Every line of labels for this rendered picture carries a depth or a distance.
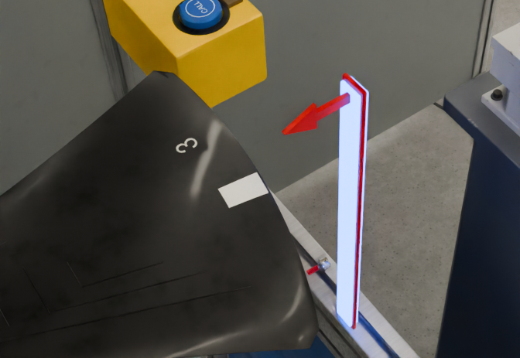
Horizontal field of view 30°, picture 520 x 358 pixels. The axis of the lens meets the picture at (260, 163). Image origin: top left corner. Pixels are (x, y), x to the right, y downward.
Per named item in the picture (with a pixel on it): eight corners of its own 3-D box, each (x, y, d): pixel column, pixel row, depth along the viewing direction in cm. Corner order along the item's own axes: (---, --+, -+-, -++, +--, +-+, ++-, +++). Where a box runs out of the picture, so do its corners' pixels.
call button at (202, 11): (172, 16, 94) (171, 3, 92) (208, 0, 95) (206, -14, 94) (195, 39, 91) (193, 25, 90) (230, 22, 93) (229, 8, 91)
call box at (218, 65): (111, 44, 106) (94, -33, 98) (189, 7, 109) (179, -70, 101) (187, 132, 97) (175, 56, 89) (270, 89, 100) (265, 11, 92)
